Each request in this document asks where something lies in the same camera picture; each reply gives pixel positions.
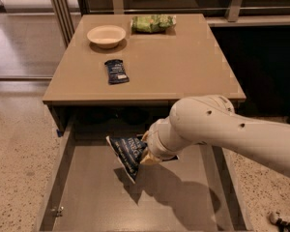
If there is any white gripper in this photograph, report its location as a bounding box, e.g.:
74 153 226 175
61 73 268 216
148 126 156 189
140 119 184 165

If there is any blue Kettle chip bag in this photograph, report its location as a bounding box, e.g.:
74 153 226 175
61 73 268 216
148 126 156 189
105 133 179 185

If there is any robot base wheel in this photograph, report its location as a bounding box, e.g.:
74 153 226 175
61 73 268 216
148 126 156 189
269 212 290 232

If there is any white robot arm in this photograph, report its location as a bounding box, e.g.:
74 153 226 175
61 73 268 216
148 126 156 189
141 96 290 178

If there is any open grey top drawer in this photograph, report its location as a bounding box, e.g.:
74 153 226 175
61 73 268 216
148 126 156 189
34 118 253 232

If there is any grey cabinet with counter top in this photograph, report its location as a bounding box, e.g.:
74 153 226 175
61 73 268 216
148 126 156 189
43 14 246 131

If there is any green chip bag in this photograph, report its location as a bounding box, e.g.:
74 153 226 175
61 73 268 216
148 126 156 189
130 14 176 33

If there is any small dark blue snack packet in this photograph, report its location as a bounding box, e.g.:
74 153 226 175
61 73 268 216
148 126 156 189
104 59 130 84

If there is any white paper bowl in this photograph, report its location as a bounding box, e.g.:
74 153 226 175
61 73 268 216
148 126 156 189
87 25 126 49

